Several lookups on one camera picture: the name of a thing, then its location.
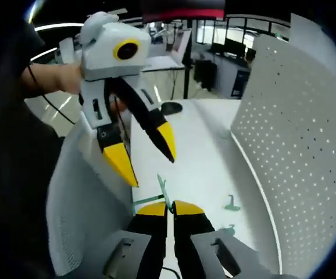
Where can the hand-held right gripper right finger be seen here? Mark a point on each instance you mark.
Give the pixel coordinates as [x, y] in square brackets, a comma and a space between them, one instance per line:
[191, 226]

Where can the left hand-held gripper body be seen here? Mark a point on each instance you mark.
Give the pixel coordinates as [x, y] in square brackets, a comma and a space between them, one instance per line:
[101, 52]

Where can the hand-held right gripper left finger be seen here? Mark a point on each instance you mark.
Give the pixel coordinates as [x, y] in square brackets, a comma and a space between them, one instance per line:
[150, 232]

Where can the green hook assembly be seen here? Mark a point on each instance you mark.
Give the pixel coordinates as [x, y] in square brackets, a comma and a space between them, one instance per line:
[229, 229]
[164, 189]
[232, 206]

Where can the white perforated mounting plate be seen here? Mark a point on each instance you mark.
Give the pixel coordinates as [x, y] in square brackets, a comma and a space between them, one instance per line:
[301, 145]

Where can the person's left hand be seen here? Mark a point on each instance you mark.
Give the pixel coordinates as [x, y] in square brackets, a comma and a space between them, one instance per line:
[117, 103]

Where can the black computer mouse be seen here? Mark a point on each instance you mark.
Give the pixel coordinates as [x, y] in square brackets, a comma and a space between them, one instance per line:
[171, 108]

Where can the white side table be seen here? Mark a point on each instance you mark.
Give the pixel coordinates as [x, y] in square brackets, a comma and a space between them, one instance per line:
[159, 62]

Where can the black case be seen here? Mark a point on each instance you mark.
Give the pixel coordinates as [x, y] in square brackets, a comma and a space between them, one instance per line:
[205, 75]

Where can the person's dark shirt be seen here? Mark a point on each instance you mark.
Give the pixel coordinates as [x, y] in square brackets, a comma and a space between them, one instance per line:
[19, 130]

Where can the display board on stand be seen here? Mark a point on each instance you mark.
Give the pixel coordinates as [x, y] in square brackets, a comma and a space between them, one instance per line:
[182, 43]

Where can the white perforated board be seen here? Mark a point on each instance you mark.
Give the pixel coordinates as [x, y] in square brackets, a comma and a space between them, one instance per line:
[78, 189]

